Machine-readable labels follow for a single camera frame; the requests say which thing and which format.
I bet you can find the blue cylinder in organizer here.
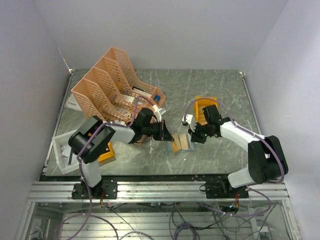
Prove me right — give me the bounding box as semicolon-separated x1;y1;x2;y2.
153;95;161;104

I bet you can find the white paper sheet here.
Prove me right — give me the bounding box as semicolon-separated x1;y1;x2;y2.
64;94;82;112

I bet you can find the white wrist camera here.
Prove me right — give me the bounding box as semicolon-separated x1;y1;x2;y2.
182;114;198;132
152;105;166;122

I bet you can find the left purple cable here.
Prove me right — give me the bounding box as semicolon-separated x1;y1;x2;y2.
76;95;157;208

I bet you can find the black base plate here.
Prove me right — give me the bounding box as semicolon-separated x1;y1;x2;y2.
199;182;249;199
71;180;118;200

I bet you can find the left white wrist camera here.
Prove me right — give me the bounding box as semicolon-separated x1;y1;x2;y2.
152;105;166;122

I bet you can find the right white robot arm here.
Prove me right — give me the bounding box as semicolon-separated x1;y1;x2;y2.
182;105;289;198

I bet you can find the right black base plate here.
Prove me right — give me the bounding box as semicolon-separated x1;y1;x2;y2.
199;182;249;199

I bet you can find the white bin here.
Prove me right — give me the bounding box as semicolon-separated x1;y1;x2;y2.
52;130;79;175

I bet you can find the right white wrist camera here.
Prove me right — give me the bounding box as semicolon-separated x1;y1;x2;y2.
182;114;198;132

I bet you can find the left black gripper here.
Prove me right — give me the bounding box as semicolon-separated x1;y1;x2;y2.
142;119;174;142

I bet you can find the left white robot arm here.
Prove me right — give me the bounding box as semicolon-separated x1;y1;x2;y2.
68;107;174;199

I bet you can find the yellow bin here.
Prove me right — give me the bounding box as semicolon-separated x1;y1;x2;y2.
193;96;219;125
98;142;115;164

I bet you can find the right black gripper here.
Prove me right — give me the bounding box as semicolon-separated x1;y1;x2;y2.
188;121;213;144

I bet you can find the aluminium rail frame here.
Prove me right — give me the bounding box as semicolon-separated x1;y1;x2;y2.
15;181;302;240

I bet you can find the patterned credit card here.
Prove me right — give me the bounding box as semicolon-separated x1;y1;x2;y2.
179;133;195;151

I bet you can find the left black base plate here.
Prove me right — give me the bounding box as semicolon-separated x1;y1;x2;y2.
71;180;118;200

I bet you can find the pink file organizer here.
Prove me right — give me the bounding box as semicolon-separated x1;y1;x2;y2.
71;47;166;124

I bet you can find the wood pattern credit card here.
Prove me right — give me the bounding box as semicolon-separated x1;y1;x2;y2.
170;133;182;153

